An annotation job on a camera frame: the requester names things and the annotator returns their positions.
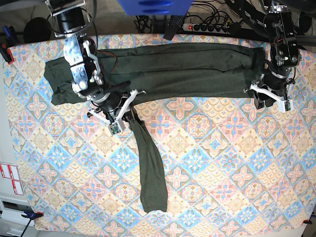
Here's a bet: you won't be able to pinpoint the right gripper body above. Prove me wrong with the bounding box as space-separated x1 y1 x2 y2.
88 90 130 116

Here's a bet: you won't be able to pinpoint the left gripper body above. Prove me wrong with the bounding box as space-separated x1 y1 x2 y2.
257 68 292 98

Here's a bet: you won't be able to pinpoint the dark green long-sleeve shirt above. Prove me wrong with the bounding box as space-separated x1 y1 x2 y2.
43 42 267 214

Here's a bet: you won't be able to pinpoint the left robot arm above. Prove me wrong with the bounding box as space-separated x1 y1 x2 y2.
249 0 301 113

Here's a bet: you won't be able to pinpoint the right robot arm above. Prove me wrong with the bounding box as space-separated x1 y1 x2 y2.
45 0 138 130

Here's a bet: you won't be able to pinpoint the colourful patterned tablecloth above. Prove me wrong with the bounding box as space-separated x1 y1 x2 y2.
0 40 316 237

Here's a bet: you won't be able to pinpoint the blue plastic box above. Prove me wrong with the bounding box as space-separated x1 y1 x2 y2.
117 0 193 16

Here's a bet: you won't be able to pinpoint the white power strip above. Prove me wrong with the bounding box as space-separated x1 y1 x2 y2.
182 23 228 34

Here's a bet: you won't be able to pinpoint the black remote control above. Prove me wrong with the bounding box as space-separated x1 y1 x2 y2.
163 15 185 40

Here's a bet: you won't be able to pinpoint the black round stand base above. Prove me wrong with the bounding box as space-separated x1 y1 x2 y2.
23 17 52 43

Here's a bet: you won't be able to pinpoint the red white labels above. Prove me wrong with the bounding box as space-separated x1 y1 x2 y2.
0 163 23 196

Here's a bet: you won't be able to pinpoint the blue clamp top left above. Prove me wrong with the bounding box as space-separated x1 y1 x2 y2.
0 26 14 65

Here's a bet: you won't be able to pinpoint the blue clamp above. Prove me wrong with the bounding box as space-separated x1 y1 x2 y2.
0 26 14 65
21 211 43 237

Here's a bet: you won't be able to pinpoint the orange clamp bottom right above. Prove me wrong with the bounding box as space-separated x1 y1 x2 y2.
303 220 312 225

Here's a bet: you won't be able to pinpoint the blue clamp bottom left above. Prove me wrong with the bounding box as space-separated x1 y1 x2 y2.
21 211 43 237

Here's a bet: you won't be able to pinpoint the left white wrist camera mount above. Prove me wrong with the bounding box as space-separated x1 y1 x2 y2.
243 83 294 113

